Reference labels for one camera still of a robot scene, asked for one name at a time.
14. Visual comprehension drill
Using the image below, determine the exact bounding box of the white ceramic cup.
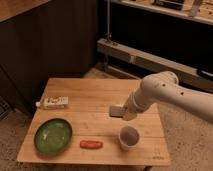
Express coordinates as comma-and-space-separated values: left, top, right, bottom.
118, 126, 140, 151

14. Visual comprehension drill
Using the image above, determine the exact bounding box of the orange carrot toy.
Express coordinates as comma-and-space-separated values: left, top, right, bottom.
80, 140, 103, 149

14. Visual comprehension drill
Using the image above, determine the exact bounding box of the grey rectangular eraser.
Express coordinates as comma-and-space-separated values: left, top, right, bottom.
109, 106, 125, 118

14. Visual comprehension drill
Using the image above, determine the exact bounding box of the white toothpaste tube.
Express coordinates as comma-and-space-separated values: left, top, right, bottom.
35, 96, 69, 109

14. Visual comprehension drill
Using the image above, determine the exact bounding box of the green plate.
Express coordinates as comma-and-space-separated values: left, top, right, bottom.
34, 118, 73, 156

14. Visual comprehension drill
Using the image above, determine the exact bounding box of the metal pole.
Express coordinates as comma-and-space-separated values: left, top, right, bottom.
107, 0, 111, 42

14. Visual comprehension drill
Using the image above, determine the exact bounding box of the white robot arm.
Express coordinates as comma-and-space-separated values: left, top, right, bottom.
123, 71, 213, 124

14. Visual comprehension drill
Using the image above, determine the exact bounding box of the small wooden table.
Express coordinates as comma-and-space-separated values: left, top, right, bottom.
17, 78, 170, 166

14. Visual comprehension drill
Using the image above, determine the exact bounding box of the long wooden bench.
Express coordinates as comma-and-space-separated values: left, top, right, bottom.
97, 38, 213, 93

